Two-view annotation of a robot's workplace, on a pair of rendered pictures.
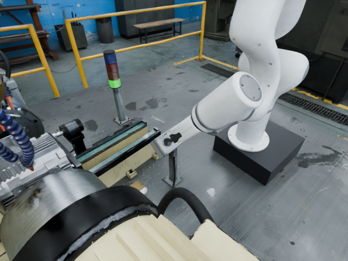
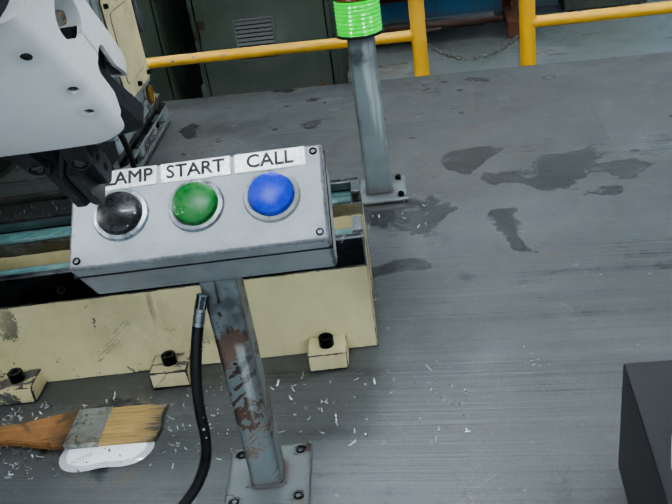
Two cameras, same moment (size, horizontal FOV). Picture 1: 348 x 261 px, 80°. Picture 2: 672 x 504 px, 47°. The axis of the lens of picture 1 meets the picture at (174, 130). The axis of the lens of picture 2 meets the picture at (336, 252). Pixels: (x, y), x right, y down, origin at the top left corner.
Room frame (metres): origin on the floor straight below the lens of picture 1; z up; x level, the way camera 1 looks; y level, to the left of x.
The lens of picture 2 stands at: (0.36, -0.42, 1.27)
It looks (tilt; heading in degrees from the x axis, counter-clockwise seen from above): 28 degrees down; 52
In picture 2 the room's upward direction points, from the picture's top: 9 degrees counter-clockwise
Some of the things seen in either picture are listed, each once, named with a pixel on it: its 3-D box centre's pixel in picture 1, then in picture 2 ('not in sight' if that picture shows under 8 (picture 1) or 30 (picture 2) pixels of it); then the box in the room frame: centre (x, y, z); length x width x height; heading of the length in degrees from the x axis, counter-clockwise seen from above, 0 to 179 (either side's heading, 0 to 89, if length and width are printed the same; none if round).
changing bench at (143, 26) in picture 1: (160, 31); not in sight; (5.78, 0.34, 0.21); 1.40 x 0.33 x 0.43; 128
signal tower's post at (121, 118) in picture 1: (116, 89); (362, 49); (1.05, 0.32, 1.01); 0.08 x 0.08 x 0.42; 47
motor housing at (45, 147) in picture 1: (32, 172); not in sight; (0.45, 0.47, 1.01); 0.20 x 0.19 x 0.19; 137
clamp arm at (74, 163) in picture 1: (63, 150); not in sight; (0.56, 0.41, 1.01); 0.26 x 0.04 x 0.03; 47
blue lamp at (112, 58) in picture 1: (110, 57); not in sight; (1.05, 0.32, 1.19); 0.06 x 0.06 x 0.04
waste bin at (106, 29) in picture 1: (105, 29); not in sight; (5.64, 1.72, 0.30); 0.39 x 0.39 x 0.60
